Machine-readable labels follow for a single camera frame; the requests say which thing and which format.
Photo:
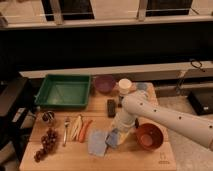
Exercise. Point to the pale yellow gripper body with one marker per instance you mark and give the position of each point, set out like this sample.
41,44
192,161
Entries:
122,136

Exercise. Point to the blue sponge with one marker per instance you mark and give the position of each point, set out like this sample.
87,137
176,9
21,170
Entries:
112,138

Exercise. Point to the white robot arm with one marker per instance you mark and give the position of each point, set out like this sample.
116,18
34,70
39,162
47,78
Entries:
195,128

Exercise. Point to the red bowl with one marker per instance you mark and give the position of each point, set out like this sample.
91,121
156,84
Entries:
149,136

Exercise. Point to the light blue cloth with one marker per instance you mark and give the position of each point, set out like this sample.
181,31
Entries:
97,143

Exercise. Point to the black rectangular block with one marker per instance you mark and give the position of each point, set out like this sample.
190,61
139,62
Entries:
111,108

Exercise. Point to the small dark bottle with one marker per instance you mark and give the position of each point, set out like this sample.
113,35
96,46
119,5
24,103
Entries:
120,98

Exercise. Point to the orange carrot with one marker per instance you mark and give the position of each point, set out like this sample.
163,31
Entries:
83,131

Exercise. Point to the white paper cup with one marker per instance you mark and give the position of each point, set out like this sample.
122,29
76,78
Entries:
124,86

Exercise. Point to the small blue cup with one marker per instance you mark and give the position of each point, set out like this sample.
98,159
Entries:
141,86

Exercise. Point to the purple bowl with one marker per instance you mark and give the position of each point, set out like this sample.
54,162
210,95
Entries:
104,83

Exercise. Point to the silver fork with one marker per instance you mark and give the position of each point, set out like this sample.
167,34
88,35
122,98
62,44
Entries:
66,124

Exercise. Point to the bunch of red grapes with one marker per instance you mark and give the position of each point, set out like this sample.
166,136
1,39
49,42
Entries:
48,142

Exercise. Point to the green plastic tray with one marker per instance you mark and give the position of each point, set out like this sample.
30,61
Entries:
64,91

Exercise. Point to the black box on floor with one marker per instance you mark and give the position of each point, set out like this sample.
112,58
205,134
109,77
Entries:
201,101

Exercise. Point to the black glasses on ledge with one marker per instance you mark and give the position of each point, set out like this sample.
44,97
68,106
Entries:
197,64

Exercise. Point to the black side cabinet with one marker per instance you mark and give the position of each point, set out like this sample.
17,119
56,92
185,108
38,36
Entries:
16,101

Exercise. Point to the black handled knife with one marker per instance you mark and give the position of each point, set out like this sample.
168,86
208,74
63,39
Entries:
136,123

